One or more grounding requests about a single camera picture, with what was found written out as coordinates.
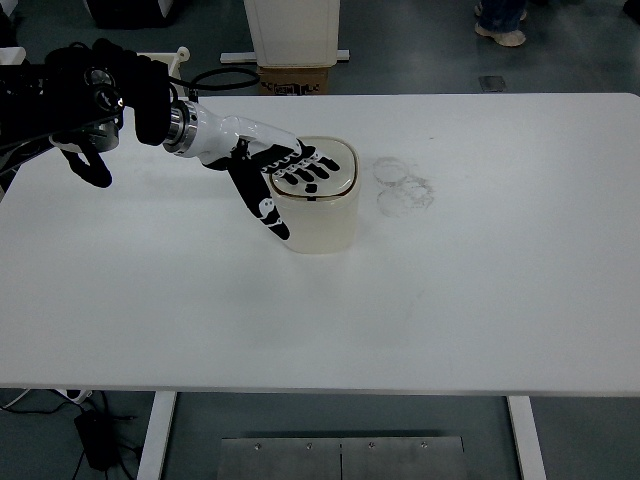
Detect black power adapter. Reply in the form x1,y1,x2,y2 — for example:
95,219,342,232
74,409,119,471

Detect white base bar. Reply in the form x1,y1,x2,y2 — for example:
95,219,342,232
219,48,352,65

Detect cream plastic trash bin with lid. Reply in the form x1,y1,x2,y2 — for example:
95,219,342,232
267,135,362,255

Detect brown cardboard box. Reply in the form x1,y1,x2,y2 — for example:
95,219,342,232
256,64,331,96

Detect black equipment case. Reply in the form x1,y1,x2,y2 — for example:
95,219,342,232
83,0,174,29

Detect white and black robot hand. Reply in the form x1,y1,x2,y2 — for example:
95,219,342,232
182,102,342,243

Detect grey metal plate with screws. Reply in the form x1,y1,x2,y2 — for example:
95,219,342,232
220,436,466,480

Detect person's foot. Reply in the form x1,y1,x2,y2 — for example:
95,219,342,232
474,20,527,48

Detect white table leg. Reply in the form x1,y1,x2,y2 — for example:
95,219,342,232
507,396,547,480
135,391,177,480

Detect cream plastic storage tub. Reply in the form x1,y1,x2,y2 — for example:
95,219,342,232
135,49,188,99

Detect black cable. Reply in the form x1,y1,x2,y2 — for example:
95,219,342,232
0,392,144,469

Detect person's legs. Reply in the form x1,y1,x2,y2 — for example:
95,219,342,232
478,0,529,31

